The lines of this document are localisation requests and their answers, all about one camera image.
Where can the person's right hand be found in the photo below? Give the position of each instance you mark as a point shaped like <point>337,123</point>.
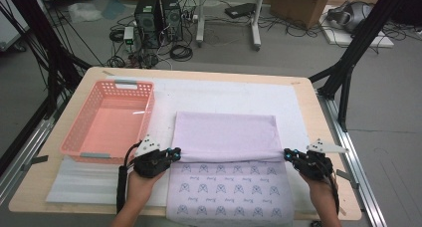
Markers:
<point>321,192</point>

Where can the white foam mat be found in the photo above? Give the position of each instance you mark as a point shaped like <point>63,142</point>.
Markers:
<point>232,94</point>

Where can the white metal stand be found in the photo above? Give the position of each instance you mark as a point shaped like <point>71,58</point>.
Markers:
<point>200,21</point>

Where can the black metal frame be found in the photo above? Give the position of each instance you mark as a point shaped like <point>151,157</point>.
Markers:
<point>49,47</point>
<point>358,44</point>

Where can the white foam board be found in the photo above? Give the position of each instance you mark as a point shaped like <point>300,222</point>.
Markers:
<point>341,38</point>

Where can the aluminium rail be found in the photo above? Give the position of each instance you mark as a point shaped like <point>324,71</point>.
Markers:
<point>361,187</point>
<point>26,154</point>

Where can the black computer tower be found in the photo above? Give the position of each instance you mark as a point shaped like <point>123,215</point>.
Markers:
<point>171,18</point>
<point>147,21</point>

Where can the grey bag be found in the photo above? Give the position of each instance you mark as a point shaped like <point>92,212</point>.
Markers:
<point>351,16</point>

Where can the person's left hand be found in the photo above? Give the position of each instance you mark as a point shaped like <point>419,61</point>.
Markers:
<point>141,188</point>

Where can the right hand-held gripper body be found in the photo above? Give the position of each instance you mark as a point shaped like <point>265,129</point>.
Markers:
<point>313,165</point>

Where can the large cardboard box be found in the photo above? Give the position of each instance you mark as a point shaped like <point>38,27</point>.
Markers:
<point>298,6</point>

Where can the lilac printed towel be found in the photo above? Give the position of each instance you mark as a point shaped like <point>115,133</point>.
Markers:
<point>225,134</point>

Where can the white power box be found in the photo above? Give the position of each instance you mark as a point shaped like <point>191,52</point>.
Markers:
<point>128,36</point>

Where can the clear plastic bag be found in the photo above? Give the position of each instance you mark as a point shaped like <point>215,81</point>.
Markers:
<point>84,12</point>

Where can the pink perforated plastic basket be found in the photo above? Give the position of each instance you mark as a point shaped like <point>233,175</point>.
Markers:
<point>112,127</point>

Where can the black flat device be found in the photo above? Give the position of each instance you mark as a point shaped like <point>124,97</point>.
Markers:
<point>240,10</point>

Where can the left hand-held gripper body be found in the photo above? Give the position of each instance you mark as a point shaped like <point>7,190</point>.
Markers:
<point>151,164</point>

